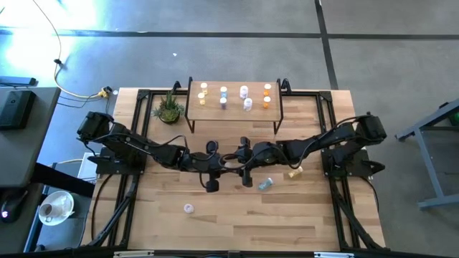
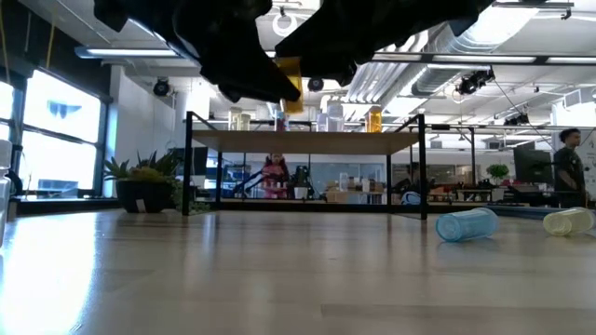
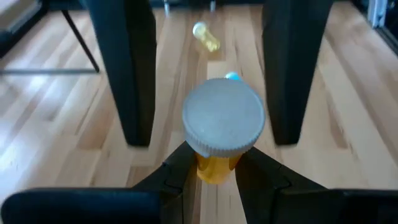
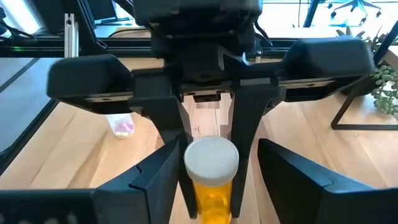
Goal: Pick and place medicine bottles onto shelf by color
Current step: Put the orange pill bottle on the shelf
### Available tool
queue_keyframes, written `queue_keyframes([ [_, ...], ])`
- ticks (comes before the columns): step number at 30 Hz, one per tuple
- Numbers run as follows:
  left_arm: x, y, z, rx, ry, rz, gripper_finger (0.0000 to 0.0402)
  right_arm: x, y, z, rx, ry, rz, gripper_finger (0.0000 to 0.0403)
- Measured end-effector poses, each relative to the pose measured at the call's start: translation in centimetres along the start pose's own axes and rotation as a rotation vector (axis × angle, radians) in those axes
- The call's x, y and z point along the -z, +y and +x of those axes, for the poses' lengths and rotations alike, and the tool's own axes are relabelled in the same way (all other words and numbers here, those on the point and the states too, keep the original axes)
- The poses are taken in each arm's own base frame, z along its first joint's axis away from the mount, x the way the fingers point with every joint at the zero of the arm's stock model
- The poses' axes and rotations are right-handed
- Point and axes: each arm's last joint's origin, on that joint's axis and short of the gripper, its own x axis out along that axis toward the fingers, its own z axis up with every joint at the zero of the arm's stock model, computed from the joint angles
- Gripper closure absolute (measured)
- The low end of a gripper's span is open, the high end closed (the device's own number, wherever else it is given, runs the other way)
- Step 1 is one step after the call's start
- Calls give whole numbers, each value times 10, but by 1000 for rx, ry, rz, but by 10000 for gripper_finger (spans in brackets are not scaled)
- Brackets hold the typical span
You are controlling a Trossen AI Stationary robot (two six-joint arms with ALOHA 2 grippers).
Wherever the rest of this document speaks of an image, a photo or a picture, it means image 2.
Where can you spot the person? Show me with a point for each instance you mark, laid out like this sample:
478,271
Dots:
569,172
274,179

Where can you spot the clear medicine bottle white cap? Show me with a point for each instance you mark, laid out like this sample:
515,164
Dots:
336,118

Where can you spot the black monitor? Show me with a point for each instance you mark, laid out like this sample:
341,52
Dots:
533,165

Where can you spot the amber medicine bottle white cap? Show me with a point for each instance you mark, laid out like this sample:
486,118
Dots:
294,108
375,121

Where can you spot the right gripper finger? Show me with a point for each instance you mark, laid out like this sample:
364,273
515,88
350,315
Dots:
321,32
330,67

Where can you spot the small plant white pot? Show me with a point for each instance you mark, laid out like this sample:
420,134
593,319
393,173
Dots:
301,191

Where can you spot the silver ventilation duct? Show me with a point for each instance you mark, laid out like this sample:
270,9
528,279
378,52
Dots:
437,79

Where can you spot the clear plastic container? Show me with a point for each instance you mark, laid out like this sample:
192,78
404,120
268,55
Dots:
343,182

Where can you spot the black ceiling track light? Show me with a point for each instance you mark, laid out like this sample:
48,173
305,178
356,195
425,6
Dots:
472,83

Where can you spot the white blue round object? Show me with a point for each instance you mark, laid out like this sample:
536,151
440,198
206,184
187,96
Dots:
410,198

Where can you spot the wooden shelf black metal legs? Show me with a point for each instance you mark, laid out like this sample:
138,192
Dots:
302,142

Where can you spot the succulent plant in black pot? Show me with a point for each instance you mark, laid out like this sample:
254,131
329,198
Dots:
144,193

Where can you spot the black aluminium table frame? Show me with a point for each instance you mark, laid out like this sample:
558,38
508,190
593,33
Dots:
279,206

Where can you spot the black round ceiling fixture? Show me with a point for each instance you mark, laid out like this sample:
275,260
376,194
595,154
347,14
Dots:
315,84
161,87

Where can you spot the bushy green plant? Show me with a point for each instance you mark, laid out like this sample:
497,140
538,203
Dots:
497,171

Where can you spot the clear bottle green label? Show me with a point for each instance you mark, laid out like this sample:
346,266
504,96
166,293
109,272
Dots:
4,195

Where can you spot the black overhead light bar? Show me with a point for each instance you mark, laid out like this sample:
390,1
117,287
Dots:
489,59

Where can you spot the blue bottle with red pills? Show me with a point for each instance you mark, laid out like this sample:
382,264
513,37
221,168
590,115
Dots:
278,123

